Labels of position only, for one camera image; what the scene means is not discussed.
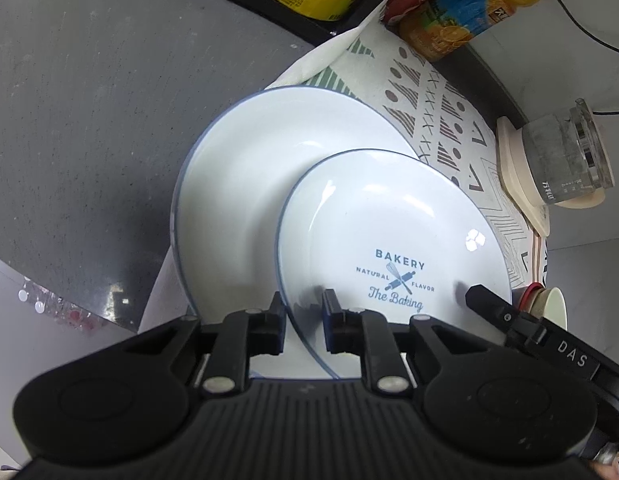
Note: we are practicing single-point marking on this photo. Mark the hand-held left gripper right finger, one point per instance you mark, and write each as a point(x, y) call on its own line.
point(331, 321)

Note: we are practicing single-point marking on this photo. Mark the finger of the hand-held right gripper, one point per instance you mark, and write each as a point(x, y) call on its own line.
point(494, 307)

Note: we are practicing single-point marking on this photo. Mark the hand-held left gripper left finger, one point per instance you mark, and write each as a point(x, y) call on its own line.
point(278, 322)

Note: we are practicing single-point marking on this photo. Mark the small white printed plate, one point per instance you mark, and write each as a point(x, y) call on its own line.
point(389, 220)

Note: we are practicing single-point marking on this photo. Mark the large white blue-rimmed plate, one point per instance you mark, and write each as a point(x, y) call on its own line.
point(239, 185)

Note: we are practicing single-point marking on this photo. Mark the small red bowl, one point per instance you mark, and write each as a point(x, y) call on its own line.
point(529, 297)

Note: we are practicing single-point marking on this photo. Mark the small cream cup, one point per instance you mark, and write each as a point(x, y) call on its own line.
point(552, 307)

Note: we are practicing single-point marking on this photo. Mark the cream kettle base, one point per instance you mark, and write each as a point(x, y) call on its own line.
point(512, 160)

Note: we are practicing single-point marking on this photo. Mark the patterned fringed tablecloth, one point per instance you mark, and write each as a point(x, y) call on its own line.
point(439, 110)

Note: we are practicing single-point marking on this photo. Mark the orange juice bottle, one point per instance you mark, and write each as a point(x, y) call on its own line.
point(464, 15)

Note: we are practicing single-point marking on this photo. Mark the black tray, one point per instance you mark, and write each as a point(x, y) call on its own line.
point(269, 7)

